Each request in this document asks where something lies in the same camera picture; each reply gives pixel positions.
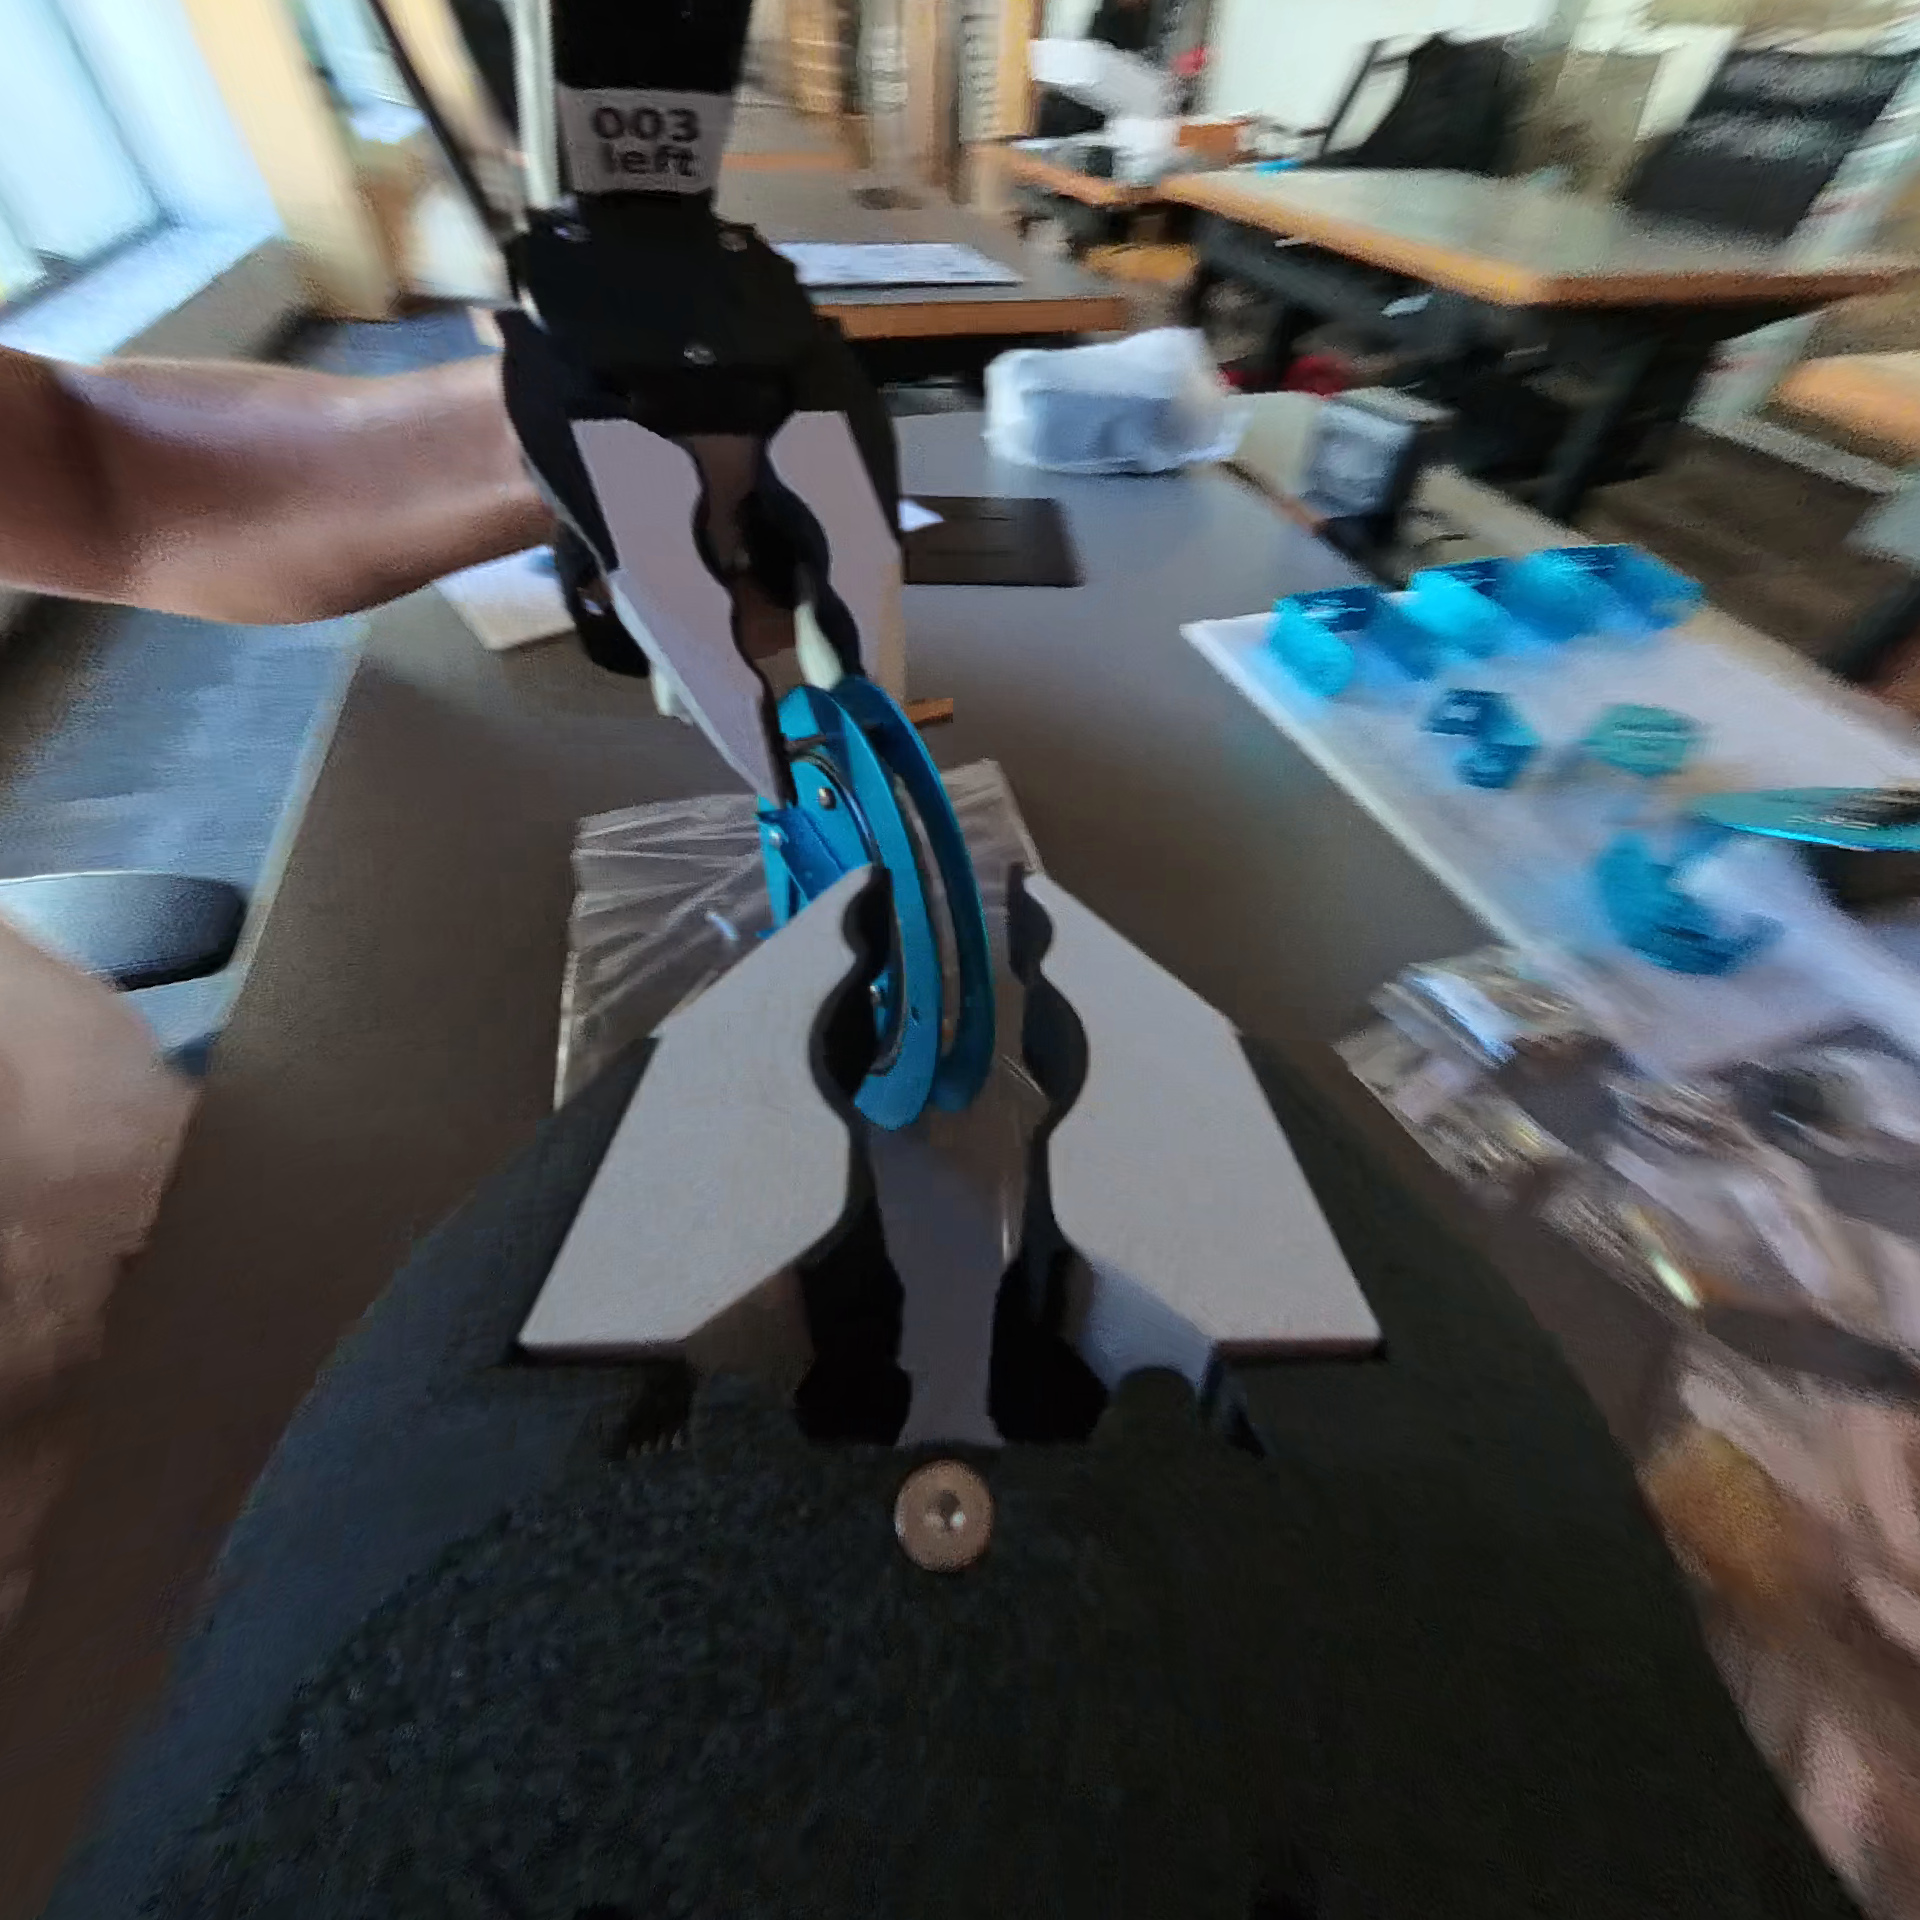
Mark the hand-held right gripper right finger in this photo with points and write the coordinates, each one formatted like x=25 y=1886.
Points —
x=1184 y=1184

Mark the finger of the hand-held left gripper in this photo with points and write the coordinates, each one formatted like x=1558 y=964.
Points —
x=871 y=601
x=660 y=555

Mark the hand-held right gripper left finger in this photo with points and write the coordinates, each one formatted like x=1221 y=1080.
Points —
x=705 y=1184

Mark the blue metal disc assembly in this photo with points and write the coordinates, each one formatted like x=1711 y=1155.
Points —
x=900 y=901

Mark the person's left forearm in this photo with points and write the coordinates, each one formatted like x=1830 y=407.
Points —
x=271 y=481

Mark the wooden edged desk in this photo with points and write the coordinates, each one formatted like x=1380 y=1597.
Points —
x=961 y=309

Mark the grey desk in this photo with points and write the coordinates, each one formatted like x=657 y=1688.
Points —
x=1201 y=811

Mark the wooden topped desk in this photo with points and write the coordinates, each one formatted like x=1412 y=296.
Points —
x=1501 y=224

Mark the black flat sheet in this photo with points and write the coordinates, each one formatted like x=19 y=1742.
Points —
x=990 y=541

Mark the white paper sheet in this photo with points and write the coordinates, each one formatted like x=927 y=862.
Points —
x=503 y=601

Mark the printed paper sheet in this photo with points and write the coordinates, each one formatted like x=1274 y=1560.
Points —
x=900 y=264

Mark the clear plastic bag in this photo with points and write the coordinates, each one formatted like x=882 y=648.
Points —
x=645 y=901

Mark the white plastic bag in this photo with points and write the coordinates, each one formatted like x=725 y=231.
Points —
x=1110 y=399

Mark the pile of small screw bags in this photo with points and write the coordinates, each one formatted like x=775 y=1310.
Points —
x=1620 y=1111

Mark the white foam tray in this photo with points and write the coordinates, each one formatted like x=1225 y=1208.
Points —
x=1501 y=811

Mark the small grey box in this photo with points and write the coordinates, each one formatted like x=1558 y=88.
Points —
x=1373 y=451

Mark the small blue metal block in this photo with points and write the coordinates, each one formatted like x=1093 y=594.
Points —
x=1482 y=738

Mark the teal metal plate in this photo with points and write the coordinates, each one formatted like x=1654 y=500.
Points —
x=1643 y=740

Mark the black chair seat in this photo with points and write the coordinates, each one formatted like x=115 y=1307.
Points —
x=120 y=926

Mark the blue round metal plate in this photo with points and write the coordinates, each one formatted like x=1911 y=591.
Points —
x=1815 y=819

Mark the black office chair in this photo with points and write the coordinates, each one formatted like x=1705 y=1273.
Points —
x=1771 y=135
x=1425 y=98

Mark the blue metal u bracket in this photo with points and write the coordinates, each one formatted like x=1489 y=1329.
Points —
x=1681 y=909

